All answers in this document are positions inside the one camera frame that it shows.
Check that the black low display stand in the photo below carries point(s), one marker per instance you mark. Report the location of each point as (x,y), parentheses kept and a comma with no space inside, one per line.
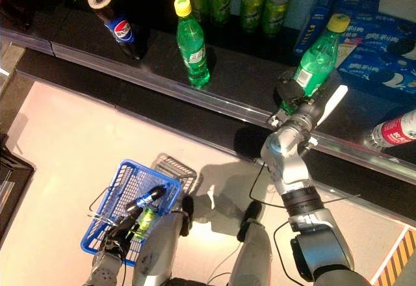
(13,185)

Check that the black shelf base plinth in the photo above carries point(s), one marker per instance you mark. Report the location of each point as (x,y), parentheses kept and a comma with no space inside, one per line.
(146,100)

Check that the silver right robot leg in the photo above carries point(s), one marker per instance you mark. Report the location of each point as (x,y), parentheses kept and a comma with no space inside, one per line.
(253,250)

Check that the Pepsi cola bottle blue cap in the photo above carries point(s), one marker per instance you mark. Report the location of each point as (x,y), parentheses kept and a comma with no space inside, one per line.
(146,198)
(123,32)

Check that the water bottle red label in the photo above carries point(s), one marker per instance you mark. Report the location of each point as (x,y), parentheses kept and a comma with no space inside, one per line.
(396,133)

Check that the yellow black hazard tape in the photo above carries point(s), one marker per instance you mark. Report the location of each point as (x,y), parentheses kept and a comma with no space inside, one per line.
(399,260)

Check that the white flat plastic strip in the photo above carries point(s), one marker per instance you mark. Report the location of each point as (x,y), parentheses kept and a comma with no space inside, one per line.
(334,100)

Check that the green Sprite bottle yellow cap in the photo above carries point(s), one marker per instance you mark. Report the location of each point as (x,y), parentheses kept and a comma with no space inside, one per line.
(195,55)
(317,61)

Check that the blue plastic shopping basket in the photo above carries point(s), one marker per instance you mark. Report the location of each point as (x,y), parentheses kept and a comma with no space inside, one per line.
(130,175)

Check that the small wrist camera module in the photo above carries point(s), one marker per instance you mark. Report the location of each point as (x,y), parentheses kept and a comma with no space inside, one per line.
(276,118)

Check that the black shelf board clear rail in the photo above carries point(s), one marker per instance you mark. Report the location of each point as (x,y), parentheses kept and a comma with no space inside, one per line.
(156,65)
(357,110)
(19,32)

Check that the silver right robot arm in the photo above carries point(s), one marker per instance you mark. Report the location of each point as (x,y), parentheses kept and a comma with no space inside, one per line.
(286,162)

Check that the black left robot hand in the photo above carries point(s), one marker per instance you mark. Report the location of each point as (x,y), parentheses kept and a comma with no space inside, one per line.
(117,234)

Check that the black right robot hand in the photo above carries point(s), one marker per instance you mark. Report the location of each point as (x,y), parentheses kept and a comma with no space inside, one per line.
(291,92)

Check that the wide flat blue Oreo box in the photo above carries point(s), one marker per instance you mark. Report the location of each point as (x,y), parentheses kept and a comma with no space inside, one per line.
(373,61)

